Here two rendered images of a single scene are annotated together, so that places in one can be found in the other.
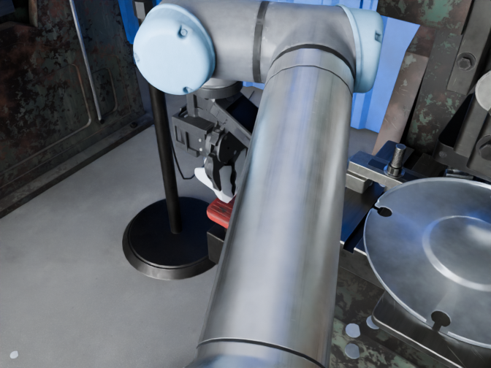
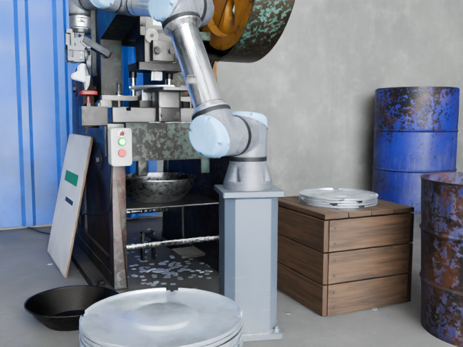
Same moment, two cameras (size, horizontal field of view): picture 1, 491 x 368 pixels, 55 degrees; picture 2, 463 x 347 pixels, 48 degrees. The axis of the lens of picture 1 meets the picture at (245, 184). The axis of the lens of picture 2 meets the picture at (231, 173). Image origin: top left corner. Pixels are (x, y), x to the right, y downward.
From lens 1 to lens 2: 1.80 m
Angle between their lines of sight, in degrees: 65
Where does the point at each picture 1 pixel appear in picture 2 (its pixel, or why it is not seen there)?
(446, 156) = (142, 66)
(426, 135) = not seen: hidden behind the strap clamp
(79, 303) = not seen: outside the picture
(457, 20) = not seen: hidden behind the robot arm
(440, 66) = (105, 69)
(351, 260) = (131, 114)
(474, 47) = (143, 20)
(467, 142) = (147, 56)
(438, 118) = (111, 92)
